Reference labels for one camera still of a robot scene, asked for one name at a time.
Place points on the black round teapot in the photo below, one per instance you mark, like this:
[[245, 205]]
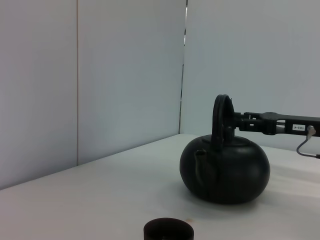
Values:
[[225, 172]]

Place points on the white foam board panel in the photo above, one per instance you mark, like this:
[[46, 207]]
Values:
[[250, 50], [37, 75], [130, 62]]

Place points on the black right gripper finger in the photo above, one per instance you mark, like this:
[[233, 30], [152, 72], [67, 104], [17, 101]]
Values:
[[252, 116], [250, 127]]

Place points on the small dark teacup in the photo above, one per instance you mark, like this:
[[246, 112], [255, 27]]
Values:
[[167, 228]]

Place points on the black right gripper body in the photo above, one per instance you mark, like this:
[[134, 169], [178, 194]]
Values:
[[287, 126]]

